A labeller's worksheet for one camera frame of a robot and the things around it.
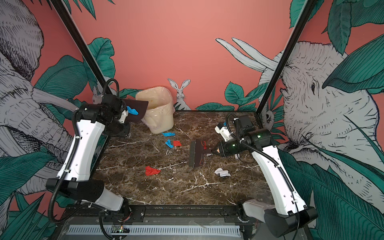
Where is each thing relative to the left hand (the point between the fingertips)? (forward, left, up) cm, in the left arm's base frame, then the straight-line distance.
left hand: (123, 131), depth 71 cm
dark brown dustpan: (+14, -7, +2) cm, 16 cm away
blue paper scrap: (+18, -16, -29) cm, 38 cm away
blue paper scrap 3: (+11, -2, +2) cm, 12 cm away
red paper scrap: (+11, -23, -30) cm, 39 cm away
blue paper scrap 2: (+10, -17, -29) cm, 36 cm away
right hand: (-11, -43, -1) cm, 44 cm away
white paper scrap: (-11, -51, -29) cm, 60 cm away
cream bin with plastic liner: (+19, -13, -10) cm, 25 cm away
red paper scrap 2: (-9, -7, -29) cm, 31 cm away
